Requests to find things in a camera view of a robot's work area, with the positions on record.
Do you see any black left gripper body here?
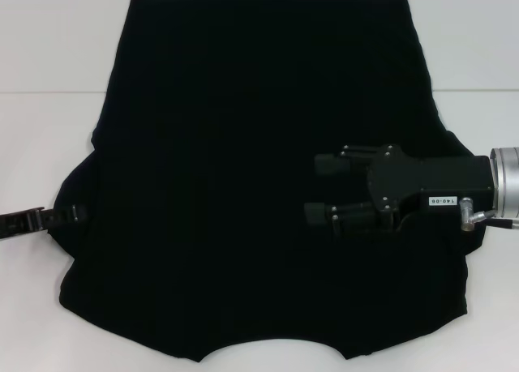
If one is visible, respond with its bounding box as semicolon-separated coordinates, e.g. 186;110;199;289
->
0;207;44;242

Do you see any black shirt with FREE print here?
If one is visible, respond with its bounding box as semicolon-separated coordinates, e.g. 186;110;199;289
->
47;0;487;352

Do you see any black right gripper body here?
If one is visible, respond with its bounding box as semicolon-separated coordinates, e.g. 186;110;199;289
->
367;143;497;231

